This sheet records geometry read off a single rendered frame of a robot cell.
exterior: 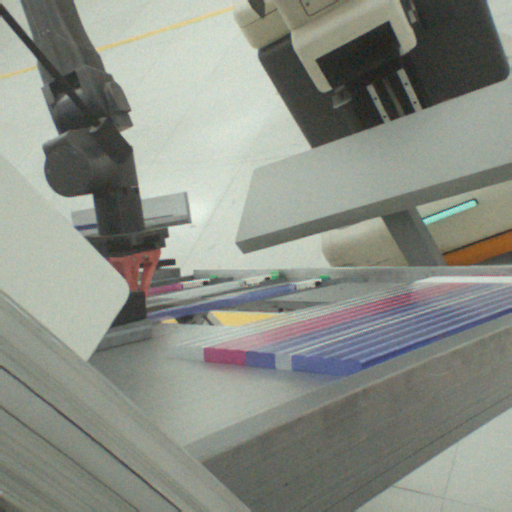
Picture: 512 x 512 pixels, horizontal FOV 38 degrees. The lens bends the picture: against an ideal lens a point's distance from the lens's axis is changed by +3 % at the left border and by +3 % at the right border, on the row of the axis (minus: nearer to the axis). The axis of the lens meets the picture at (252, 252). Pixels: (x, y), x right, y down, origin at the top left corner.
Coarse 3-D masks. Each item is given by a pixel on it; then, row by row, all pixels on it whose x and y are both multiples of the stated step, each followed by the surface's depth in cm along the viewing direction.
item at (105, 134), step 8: (104, 120) 73; (96, 128) 72; (104, 128) 72; (112, 128) 73; (96, 136) 72; (104, 136) 72; (112, 136) 73; (120, 136) 74; (104, 144) 73; (112, 144) 73; (120, 144) 74; (128, 144) 75; (112, 152) 73; (120, 152) 74; (128, 152) 75; (120, 160) 74
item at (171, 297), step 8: (240, 280) 106; (192, 288) 100; (200, 288) 99; (208, 288) 100; (216, 288) 102; (224, 288) 103; (232, 288) 104; (160, 296) 94; (168, 296) 95; (176, 296) 96; (184, 296) 97; (192, 296) 98; (152, 304) 92; (160, 304) 93
